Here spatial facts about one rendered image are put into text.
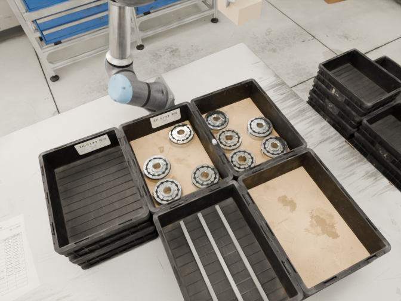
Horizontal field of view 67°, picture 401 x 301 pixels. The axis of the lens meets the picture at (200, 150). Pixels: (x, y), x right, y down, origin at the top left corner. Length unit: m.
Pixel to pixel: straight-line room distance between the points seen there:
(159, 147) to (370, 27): 2.80
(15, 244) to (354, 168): 1.39
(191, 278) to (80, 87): 2.19
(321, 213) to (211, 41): 2.30
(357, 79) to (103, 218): 1.69
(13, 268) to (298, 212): 1.04
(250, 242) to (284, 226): 0.13
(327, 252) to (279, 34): 2.49
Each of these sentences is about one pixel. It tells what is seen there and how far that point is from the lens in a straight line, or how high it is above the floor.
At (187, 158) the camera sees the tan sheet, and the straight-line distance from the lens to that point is 1.19.
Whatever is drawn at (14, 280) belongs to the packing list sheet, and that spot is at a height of 0.70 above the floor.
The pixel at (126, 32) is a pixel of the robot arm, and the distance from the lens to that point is 1.32.
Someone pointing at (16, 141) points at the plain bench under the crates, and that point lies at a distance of 1.68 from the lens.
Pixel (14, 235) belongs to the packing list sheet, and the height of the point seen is 0.70.
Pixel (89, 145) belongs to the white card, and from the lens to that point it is 1.24.
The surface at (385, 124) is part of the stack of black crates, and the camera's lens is 2.13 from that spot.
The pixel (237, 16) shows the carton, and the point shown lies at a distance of 1.42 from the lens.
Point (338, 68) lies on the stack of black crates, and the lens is 2.19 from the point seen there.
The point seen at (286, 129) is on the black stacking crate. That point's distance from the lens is 1.21.
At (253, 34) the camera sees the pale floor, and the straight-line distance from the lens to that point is 3.23.
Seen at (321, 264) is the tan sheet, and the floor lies 0.83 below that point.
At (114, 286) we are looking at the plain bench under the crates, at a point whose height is 0.70.
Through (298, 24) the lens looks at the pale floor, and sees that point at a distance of 3.43.
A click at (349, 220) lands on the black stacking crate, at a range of 1.13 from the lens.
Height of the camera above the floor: 1.82
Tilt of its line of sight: 55 degrees down
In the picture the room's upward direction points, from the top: 4 degrees counter-clockwise
